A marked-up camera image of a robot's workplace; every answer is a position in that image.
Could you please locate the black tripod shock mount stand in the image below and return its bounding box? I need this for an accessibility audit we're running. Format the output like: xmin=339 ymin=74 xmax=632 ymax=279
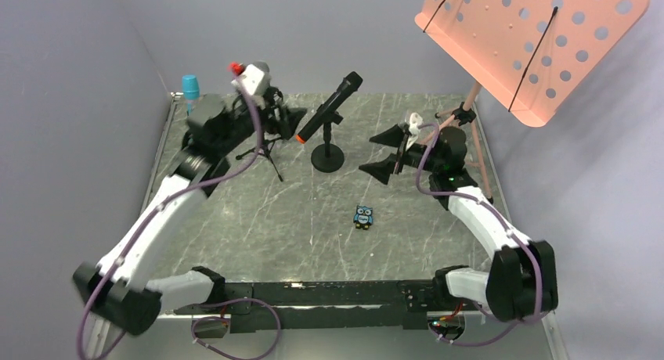
xmin=235 ymin=88 xmax=287 ymax=183

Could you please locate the black microphone orange end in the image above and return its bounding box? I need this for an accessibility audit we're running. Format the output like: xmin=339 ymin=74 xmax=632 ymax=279
xmin=295 ymin=71 xmax=363 ymax=144

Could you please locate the black round-base phone stand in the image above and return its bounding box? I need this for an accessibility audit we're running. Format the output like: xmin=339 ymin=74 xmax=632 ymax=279
xmin=311 ymin=111 xmax=345 ymax=173

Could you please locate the blue toy microphone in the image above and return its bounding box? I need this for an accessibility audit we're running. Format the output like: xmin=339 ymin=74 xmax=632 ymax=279
xmin=181 ymin=74 xmax=200 ymax=115

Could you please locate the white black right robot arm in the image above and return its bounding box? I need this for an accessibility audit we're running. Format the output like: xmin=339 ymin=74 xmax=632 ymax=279
xmin=359 ymin=124 xmax=558 ymax=322

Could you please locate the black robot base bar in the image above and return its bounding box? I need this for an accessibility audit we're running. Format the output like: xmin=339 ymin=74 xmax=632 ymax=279
xmin=174 ymin=279 xmax=463 ymax=333

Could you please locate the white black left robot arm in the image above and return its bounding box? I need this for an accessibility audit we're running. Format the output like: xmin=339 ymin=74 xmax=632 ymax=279
xmin=73 ymin=94 xmax=308 ymax=336

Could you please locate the pink music stand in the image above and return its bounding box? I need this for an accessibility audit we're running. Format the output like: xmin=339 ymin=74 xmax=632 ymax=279
xmin=414 ymin=0 xmax=651 ymax=204

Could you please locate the blue owl toy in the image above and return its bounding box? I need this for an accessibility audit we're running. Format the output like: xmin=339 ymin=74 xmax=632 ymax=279
xmin=353 ymin=205 xmax=374 ymax=230

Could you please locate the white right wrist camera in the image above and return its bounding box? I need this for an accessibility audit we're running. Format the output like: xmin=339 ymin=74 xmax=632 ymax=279
xmin=398 ymin=112 xmax=423 ymax=151

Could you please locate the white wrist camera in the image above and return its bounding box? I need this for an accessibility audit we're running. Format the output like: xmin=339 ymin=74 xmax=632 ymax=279
xmin=398 ymin=112 xmax=423 ymax=151
xmin=229 ymin=60 xmax=271 ymax=96

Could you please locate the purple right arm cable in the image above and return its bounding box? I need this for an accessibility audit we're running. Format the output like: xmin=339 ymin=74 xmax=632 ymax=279
xmin=414 ymin=121 xmax=556 ymax=348

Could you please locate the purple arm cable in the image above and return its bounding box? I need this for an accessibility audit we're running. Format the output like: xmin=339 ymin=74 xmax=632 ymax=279
xmin=76 ymin=80 xmax=265 ymax=360
xmin=414 ymin=121 xmax=556 ymax=348

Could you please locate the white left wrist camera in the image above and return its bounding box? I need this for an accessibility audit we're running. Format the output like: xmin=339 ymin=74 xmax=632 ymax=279
xmin=229 ymin=60 xmax=271 ymax=96

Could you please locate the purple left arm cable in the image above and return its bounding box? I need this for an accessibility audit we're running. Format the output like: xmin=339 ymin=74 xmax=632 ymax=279
xmin=76 ymin=80 xmax=265 ymax=360

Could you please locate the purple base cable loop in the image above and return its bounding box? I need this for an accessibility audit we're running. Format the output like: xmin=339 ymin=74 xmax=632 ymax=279
xmin=190 ymin=297 xmax=282 ymax=360

